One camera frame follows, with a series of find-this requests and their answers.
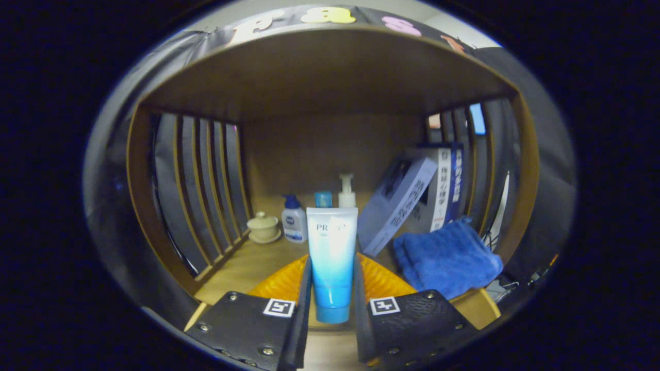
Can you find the white bottle with blue cap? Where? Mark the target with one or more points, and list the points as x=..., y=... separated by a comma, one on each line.
x=294, y=224

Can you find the white pump bottle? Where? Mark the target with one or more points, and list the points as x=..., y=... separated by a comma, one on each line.
x=346, y=198

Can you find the light purple book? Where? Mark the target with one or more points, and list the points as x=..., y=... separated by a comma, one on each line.
x=397, y=206

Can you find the small beige lidded cup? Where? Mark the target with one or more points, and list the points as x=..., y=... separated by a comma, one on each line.
x=263, y=229

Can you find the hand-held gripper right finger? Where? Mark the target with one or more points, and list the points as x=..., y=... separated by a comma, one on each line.
x=361, y=335

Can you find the folded blue towel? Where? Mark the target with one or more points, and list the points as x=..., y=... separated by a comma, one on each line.
x=448, y=257

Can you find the white spine book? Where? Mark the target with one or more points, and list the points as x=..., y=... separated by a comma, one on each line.
x=443, y=190

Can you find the wooden countertop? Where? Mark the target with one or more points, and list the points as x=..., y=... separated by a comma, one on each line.
x=258, y=263

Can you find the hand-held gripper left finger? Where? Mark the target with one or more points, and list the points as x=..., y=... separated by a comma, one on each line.
x=303, y=335

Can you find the wooden cabinet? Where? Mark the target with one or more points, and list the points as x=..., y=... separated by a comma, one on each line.
x=330, y=72

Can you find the translucent blue bottle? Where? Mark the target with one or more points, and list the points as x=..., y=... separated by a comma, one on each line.
x=323, y=200

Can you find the white and blue tube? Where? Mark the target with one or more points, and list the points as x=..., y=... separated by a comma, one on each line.
x=332, y=257

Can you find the dark blue book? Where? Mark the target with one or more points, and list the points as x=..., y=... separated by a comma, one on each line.
x=457, y=180

